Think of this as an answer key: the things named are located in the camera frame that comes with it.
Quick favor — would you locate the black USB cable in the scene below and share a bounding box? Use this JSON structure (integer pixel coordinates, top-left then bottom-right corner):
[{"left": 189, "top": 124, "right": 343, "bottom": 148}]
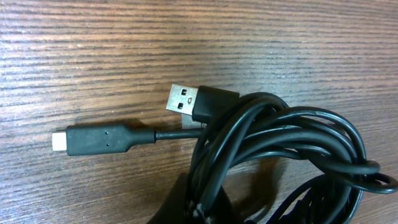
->
[{"left": 52, "top": 83, "right": 398, "bottom": 224}]

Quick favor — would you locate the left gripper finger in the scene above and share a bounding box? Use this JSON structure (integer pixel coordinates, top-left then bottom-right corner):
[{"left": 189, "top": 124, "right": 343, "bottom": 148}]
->
[{"left": 148, "top": 173, "right": 236, "bottom": 224}]

